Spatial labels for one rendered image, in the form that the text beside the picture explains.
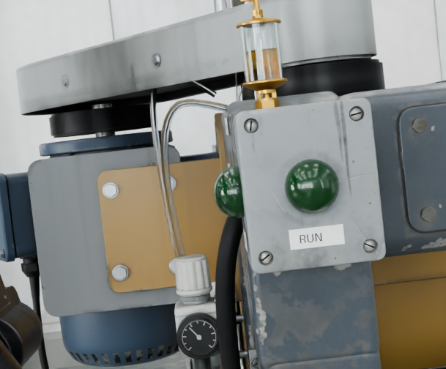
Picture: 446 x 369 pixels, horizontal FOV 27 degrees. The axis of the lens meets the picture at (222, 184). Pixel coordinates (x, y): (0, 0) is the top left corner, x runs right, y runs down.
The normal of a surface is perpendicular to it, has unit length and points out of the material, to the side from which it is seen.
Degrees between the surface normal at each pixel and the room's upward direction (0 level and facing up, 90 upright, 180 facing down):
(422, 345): 90
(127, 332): 91
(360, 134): 90
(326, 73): 90
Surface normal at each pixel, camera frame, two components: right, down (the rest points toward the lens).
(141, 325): 0.33, 0.04
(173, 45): -0.76, 0.12
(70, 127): -0.50, 0.10
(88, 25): 0.03, 0.05
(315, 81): -0.23, 0.07
